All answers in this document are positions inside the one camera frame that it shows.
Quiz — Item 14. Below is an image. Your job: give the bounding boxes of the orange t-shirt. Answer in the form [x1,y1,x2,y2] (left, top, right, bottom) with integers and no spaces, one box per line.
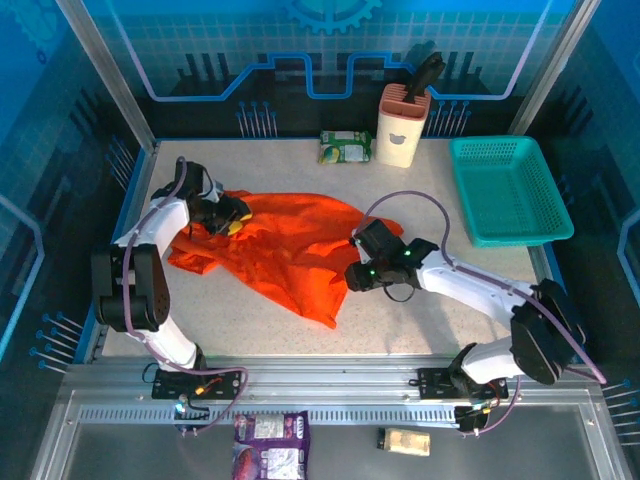
[167,188,404,330]

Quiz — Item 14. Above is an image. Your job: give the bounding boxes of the green snack packet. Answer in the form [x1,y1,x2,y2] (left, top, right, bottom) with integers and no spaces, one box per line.
[318,129,374,165]

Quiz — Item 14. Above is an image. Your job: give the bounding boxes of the cream knife block pink rim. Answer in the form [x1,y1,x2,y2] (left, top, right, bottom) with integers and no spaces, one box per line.
[375,83,432,169]

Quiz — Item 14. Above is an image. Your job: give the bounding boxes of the teal plastic basket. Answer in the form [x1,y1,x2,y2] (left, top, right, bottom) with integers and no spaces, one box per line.
[448,135,575,249]

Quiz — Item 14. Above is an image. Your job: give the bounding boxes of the small tan packet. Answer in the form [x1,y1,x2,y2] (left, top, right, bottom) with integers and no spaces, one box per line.
[375,427,432,457]

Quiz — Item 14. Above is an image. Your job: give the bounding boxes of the purple snack packet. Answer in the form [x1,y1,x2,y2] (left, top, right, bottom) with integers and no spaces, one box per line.
[232,410,312,480]

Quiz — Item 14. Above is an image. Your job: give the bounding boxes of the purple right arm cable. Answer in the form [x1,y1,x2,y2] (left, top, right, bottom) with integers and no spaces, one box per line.
[358,190,607,436]

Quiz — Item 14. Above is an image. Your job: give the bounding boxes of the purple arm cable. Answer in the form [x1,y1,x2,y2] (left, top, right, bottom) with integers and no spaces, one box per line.
[358,190,607,436]
[121,156,250,436]

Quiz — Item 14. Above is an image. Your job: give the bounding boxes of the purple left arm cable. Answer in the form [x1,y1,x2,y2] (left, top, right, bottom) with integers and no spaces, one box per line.
[121,156,250,436]

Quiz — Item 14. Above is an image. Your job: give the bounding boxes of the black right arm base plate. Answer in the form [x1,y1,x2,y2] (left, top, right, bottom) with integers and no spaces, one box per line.
[417,367,510,400]

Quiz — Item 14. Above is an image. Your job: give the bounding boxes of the aluminium mounting rail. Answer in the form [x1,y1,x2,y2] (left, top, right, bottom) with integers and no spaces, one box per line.
[59,355,601,401]

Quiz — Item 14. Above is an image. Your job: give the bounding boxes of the slotted grey cable duct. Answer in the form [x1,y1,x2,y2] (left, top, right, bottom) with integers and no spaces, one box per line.
[78,407,460,425]

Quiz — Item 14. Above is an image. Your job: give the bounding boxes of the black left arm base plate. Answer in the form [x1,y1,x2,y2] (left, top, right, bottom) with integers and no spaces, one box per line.
[151,367,249,401]

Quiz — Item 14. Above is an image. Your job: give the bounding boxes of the aluminium frame post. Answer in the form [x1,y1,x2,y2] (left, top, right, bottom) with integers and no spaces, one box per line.
[54,0,160,154]
[508,0,600,137]

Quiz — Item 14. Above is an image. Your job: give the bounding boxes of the black knife handle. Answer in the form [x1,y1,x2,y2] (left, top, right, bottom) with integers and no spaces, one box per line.
[403,51,446,105]

